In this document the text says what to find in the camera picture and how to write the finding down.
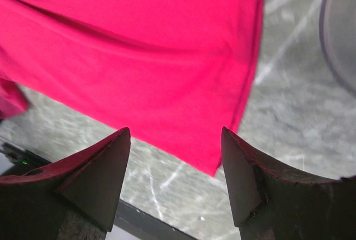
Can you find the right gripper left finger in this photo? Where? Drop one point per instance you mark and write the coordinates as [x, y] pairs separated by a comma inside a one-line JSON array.
[[69, 190]]

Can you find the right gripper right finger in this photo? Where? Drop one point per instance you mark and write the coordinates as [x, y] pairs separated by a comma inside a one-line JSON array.
[[272, 200]]

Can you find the red t-shirt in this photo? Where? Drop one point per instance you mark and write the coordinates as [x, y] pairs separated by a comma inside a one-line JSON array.
[[173, 71]]

